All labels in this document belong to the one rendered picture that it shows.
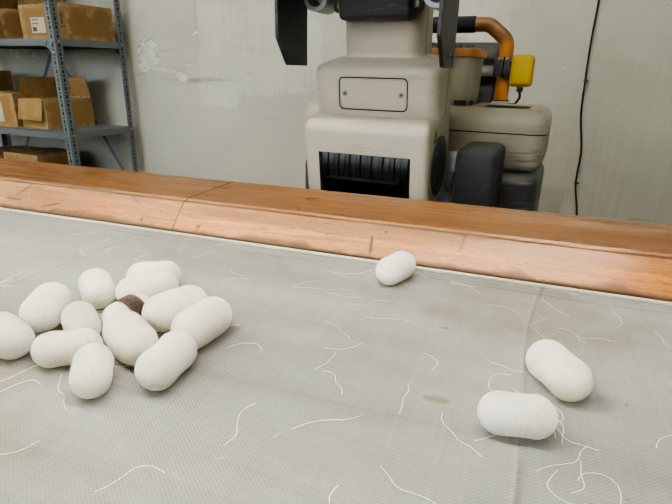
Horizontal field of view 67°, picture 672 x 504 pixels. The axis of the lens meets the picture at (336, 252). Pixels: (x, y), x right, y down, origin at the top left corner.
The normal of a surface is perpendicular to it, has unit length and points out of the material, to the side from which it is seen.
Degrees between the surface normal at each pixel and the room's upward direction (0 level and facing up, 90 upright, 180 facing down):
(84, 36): 91
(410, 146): 98
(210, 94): 90
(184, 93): 90
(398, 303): 0
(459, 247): 45
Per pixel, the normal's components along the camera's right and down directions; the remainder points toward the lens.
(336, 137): -0.41, 0.43
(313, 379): 0.02, -0.94
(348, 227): -0.22, -0.44
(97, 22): 0.90, 0.16
